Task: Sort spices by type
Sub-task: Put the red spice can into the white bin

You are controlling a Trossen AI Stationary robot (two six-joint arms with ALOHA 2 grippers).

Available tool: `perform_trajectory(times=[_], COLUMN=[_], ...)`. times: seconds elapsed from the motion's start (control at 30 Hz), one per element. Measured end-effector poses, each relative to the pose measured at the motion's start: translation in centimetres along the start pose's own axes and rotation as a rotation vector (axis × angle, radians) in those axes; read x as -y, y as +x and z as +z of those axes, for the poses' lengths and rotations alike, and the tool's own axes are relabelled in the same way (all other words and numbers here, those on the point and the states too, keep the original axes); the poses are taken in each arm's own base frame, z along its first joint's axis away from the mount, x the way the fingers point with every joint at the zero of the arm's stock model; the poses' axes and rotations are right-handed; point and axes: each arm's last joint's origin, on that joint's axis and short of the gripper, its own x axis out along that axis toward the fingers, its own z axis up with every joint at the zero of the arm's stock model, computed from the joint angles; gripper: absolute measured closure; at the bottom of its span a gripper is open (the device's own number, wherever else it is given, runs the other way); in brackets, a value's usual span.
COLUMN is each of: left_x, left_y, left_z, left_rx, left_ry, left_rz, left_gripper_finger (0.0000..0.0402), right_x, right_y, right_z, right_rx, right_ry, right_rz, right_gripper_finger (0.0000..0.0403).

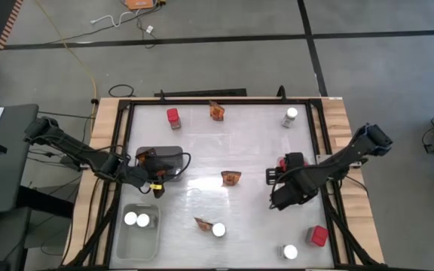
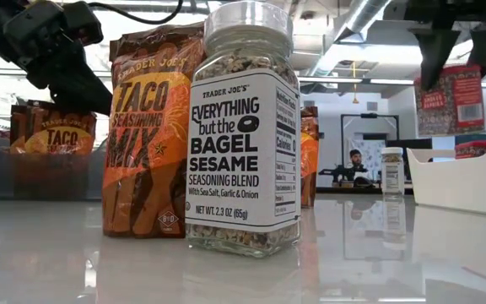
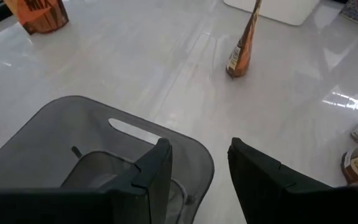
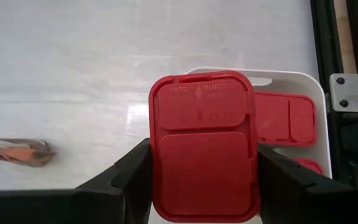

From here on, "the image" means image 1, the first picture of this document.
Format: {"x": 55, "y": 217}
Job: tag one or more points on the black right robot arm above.
{"x": 352, "y": 150}

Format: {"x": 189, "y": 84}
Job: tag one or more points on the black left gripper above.
{"x": 139, "y": 177}

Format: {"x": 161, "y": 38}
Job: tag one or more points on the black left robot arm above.
{"x": 74, "y": 147}

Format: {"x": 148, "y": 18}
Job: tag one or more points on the black curved bracket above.
{"x": 281, "y": 92}

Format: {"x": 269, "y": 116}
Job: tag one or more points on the bagel seasoning glass jar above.
{"x": 291, "y": 112}
{"x": 219, "y": 229}
{"x": 290, "y": 251}
{"x": 130, "y": 218}
{"x": 143, "y": 220}

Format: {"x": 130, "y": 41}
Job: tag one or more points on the white plastic bin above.
{"x": 278, "y": 161}

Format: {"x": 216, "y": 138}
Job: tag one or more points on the dark grey plastic bin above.
{"x": 173, "y": 152}

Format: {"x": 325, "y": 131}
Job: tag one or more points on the taco seasoning mix packet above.
{"x": 147, "y": 155}
{"x": 161, "y": 174}
{"x": 231, "y": 177}
{"x": 217, "y": 112}
{"x": 203, "y": 224}

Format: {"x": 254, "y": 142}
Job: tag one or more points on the smoked paprika tin red lid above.
{"x": 283, "y": 164}
{"x": 304, "y": 162}
{"x": 319, "y": 236}
{"x": 172, "y": 114}

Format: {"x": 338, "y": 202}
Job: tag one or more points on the black flat bar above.
{"x": 209, "y": 92}

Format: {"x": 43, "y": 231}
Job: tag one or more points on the white plug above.
{"x": 150, "y": 29}

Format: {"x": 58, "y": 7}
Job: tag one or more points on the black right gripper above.
{"x": 294, "y": 184}

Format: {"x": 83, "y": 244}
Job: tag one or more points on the light grey plastic bin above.
{"x": 138, "y": 244}

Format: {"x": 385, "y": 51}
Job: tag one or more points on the grey desk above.
{"x": 10, "y": 169}

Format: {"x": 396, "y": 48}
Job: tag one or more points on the light wooden table board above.
{"x": 102, "y": 124}

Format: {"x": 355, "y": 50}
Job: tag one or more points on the orange box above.
{"x": 138, "y": 3}

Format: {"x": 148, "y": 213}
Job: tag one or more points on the black aluminium table frame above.
{"x": 220, "y": 101}

